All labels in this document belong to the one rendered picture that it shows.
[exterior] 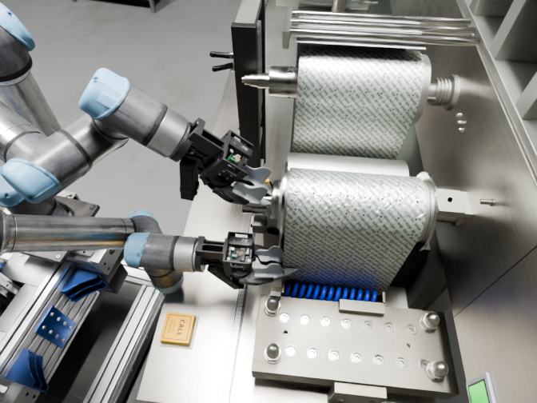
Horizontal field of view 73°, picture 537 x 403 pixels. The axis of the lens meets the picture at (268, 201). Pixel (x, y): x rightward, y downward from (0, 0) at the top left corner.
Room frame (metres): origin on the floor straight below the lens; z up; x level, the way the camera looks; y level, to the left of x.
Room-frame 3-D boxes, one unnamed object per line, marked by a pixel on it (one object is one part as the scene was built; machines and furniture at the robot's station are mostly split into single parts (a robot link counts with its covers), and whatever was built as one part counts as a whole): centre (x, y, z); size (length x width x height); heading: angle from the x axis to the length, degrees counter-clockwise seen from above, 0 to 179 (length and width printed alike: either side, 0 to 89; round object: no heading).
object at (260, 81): (0.68, 0.03, 1.33); 0.06 x 0.03 x 0.03; 84
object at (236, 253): (0.37, 0.09, 1.12); 0.12 x 0.08 x 0.09; 84
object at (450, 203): (0.39, -0.33, 1.28); 0.06 x 0.05 x 0.02; 84
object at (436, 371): (0.16, -0.33, 1.05); 0.04 x 0.04 x 0.04
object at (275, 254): (0.38, -0.02, 1.11); 0.09 x 0.03 x 0.06; 85
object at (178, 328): (0.28, 0.22, 0.91); 0.07 x 0.07 x 0.02; 84
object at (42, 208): (0.66, 0.70, 0.98); 0.13 x 0.12 x 0.14; 143
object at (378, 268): (0.35, -0.15, 1.11); 0.23 x 0.01 x 0.18; 84
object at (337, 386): (0.13, -0.18, 0.96); 0.10 x 0.03 x 0.11; 84
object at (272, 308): (0.29, -0.01, 1.05); 0.04 x 0.04 x 0.04
